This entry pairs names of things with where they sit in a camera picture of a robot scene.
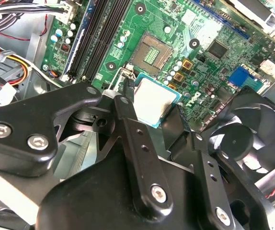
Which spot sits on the silver CPU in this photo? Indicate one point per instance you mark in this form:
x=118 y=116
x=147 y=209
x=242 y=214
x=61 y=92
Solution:
x=152 y=100

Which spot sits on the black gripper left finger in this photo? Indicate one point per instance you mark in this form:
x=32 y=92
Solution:
x=20 y=124

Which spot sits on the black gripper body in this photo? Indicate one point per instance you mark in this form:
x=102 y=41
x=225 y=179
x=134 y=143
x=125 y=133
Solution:
x=92 y=203

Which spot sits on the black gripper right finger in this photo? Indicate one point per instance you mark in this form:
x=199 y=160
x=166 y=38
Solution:
x=209 y=182

